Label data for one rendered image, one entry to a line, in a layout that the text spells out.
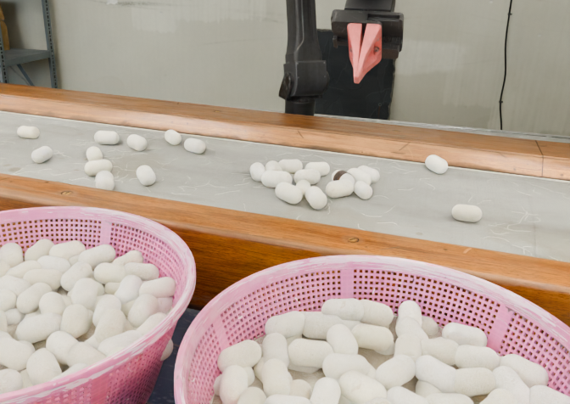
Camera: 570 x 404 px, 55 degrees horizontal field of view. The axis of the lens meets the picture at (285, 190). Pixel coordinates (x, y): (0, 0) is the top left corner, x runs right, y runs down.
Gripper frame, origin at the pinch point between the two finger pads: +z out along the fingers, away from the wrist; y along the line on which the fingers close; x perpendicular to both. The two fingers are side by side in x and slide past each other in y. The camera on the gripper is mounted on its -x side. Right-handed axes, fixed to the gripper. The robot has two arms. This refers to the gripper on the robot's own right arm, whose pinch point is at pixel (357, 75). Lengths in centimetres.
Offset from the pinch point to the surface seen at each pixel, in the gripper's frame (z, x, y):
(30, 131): 14.4, 1.2, -46.6
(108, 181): 25.6, -8.3, -24.1
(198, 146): 12.4, 3.3, -20.7
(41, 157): 21.4, -4.0, -38.0
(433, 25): -145, 129, 5
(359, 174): 15.6, 0.2, 2.9
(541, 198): 12.9, 5.1, 25.1
